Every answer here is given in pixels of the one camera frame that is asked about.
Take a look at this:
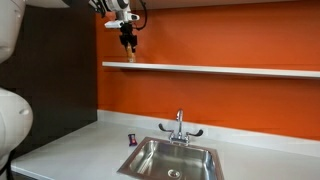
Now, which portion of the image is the white wall shelf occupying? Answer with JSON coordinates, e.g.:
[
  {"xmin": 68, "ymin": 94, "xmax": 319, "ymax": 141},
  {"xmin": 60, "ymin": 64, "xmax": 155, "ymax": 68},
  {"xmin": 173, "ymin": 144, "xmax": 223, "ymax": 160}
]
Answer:
[{"xmin": 101, "ymin": 61, "xmax": 320, "ymax": 80}]

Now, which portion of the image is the chrome faucet with black handles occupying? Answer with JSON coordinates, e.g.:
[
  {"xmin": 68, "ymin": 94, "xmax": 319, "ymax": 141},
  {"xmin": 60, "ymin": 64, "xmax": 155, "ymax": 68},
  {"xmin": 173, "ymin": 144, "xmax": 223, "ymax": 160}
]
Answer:
[{"xmin": 158, "ymin": 108, "xmax": 205, "ymax": 147}]

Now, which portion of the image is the purple snack wrapper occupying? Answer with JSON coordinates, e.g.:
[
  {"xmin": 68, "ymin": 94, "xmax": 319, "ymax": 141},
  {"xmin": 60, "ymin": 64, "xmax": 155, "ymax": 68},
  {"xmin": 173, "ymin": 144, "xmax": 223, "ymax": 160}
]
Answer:
[{"xmin": 127, "ymin": 133, "xmax": 139, "ymax": 148}]

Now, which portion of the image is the stainless steel sink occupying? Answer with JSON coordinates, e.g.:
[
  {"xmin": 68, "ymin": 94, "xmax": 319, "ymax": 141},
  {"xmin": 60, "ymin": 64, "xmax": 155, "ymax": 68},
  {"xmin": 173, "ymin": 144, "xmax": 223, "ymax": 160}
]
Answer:
[{"xmin": 116, "ymin": 136, "xmax": 225, "ymax": 180}]

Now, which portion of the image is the overhead wall cabinet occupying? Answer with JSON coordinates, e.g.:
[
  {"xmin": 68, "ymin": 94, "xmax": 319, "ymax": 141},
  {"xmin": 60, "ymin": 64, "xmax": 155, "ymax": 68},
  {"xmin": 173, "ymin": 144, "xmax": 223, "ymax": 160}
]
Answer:
[{"xmin": 129, "ymin": 0, "xmax": 320, "ymax": 13}]

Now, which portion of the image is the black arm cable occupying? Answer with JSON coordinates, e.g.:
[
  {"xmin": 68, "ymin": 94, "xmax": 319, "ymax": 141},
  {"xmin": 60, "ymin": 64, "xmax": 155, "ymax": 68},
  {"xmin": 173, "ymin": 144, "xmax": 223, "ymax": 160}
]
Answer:
[{"xmin": 133, "ymin": 0, "xmax": 149, "ymax": 32}]

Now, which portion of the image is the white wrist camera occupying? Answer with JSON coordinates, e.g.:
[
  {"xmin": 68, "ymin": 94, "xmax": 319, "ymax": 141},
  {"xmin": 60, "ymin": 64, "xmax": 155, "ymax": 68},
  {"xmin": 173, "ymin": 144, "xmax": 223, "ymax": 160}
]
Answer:
[{"xmin": 103, "ymin": 11, "xmax": 141, "ymax": 30}]

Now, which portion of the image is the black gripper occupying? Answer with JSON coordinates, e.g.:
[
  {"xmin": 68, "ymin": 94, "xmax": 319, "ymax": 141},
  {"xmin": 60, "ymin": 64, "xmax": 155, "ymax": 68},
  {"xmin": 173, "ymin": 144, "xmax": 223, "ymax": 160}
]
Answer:
[{"xmin": 118, "ymin": 23, "xmax": 139, "ymax": 55}]

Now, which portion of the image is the orange soda can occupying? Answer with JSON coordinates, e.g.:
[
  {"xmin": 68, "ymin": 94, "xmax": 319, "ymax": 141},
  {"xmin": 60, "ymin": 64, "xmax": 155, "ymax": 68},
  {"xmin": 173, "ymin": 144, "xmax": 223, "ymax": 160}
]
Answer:
[{"xmin": 125, "ymin": 45, "xmax": 137, "ymax": 64}]

